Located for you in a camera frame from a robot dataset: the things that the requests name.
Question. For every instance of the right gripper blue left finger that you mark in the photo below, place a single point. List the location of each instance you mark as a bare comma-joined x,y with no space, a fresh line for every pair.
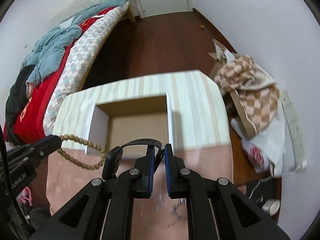
145,165

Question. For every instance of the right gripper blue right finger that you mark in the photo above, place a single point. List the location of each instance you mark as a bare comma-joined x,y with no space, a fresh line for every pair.
173,165

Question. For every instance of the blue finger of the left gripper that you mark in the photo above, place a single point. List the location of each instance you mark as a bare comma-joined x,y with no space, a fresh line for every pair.
44,147

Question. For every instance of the black fitness band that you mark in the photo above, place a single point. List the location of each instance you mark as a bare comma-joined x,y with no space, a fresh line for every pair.
131,150

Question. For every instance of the red blanket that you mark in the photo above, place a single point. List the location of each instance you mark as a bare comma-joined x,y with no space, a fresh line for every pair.
28,127

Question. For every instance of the pink slippers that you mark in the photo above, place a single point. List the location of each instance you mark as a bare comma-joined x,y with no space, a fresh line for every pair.
26,197

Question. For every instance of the white cardboard box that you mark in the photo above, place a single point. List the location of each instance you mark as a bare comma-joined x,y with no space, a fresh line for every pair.
116,123

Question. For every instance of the black fuzzy garment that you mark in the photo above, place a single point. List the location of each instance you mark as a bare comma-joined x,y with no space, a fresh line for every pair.
17,96

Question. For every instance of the pink striped table cloth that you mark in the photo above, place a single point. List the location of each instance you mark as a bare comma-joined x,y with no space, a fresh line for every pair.
184,109

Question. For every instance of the blue quilted jacket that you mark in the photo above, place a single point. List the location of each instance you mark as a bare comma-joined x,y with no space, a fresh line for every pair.
49,50

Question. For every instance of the white plastic bag red print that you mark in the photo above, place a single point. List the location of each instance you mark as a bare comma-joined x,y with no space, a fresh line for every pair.
266,149

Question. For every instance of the white round cup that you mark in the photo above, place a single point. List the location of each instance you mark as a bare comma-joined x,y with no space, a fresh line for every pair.
271,206

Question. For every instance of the checkered bed sheet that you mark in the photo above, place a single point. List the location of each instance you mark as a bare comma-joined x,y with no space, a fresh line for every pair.
80,59

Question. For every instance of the beige checkered cloth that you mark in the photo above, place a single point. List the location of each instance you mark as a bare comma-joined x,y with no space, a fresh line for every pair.
253,91

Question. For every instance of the white power strip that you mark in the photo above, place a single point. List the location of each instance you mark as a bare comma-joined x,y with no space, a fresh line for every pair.
295,132

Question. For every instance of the brown cardboard scraps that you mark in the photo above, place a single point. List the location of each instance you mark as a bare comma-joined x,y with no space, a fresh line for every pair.
221,56

